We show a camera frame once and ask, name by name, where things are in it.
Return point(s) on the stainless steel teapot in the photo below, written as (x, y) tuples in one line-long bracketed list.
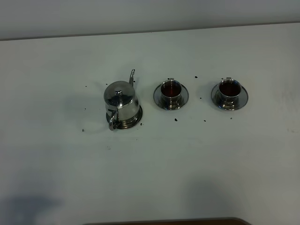
[(122, 95)]

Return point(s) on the steel teapot saucer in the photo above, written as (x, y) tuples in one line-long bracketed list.
[(117, 121)]

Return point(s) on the left steel teacup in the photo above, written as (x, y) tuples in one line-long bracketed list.
[(171, 91)]

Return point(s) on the steel teacup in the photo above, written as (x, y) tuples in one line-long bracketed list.
[(171, 91), (229, 90)]

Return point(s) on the left steel cup saucer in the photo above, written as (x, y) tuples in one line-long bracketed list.
[(162, 104)]

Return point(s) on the steel cup saucer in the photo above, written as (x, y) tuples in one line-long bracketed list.
[(242, 100), (162, 104)]

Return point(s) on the right steel teacup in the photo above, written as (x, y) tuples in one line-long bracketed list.
[(229, 90)]

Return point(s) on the right steel cup saucer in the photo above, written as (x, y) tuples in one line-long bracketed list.
[(242, 100)]

